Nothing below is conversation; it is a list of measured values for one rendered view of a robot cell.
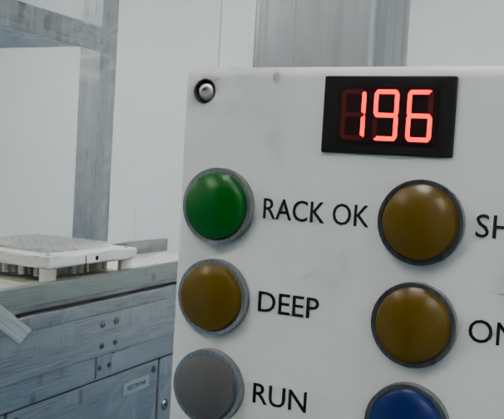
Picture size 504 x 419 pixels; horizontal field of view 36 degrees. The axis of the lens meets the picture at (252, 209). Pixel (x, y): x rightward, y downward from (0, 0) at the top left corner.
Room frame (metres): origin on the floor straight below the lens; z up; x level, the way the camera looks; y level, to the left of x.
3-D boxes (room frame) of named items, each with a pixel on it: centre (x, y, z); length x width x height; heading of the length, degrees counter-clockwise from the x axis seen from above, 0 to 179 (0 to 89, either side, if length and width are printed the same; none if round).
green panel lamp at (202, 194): (0.30, 0.01, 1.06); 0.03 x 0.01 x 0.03; 65
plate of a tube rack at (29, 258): (1.39, 0.37, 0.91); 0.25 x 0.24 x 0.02; 64
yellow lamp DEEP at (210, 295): (0.30, 0.01, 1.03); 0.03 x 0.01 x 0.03; 65
